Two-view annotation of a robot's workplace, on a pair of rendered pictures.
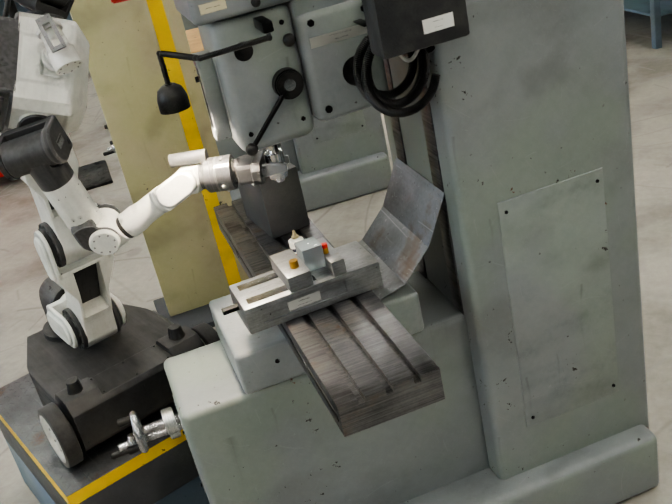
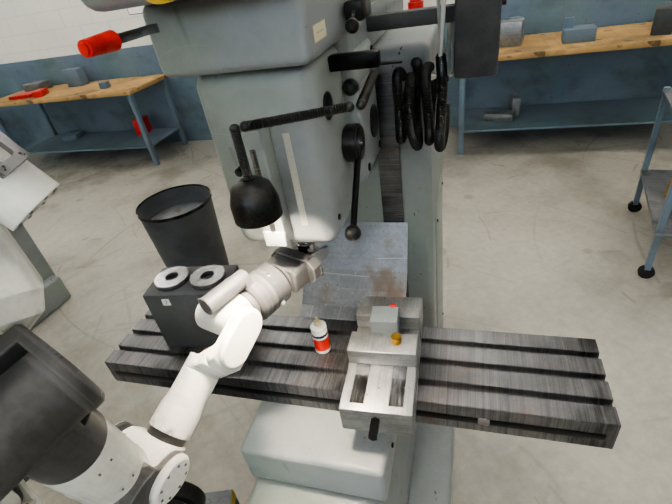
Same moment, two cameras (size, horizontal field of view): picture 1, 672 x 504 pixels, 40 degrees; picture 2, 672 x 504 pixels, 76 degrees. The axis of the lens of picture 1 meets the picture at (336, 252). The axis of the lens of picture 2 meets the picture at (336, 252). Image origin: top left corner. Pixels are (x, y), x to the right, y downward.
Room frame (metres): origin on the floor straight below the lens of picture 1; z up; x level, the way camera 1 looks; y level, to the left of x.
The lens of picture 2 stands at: (1.69, 0.71, 1.75)
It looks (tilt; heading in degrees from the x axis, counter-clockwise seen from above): 34 degrees down; 303
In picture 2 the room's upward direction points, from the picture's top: 10 degrees counter-clockwise
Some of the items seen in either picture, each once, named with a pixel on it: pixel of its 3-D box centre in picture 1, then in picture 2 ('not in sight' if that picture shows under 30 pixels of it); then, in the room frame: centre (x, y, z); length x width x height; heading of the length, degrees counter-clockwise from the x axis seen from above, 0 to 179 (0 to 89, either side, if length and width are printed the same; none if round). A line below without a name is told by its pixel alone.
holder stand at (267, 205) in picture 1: (269, 190); (201, 304); (2.52, 0.15, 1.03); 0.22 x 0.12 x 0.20; 21
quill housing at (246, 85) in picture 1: (255, 72); (287, 147); (2.17, 0.09, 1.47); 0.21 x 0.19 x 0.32; 13
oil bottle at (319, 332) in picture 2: (297, 248); (319, 333); (2.19, 0.10, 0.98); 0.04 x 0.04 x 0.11
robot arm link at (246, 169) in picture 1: (241, 171); (281, 277); (2.18, 0.19, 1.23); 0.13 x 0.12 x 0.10; 172
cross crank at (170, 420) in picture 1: (151, 427); not in sight; (2.05, 0.58, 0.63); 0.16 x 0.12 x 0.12; 103
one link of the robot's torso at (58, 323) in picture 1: (86, 315); not in sight; (2.68, 0.84, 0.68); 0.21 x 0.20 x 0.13; 31
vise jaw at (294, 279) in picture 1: (291, 270); (383, 348); (2.00, 0.12, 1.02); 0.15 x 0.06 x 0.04; 15
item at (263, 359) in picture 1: (313, 315); (338, 386); (2.17, 0.10, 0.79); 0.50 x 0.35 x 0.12; 103
